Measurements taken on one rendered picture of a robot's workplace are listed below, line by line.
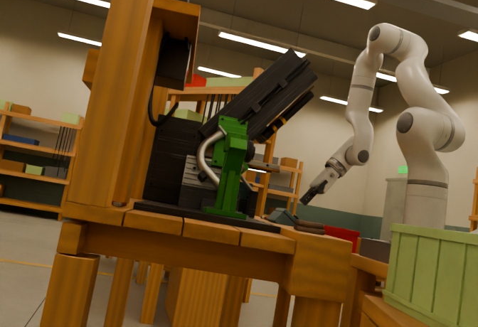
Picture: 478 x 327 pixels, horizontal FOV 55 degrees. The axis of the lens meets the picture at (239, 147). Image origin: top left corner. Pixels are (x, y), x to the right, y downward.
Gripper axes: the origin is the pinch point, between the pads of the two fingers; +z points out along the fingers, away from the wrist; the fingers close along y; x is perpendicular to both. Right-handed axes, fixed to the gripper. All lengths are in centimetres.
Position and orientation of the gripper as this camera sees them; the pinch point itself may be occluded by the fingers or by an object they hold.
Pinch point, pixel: (306, 199)
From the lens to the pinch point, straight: 179.2
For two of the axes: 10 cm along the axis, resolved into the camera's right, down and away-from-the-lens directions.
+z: -7.0, 6.9, -1.6
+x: -7.0, -7.1, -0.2
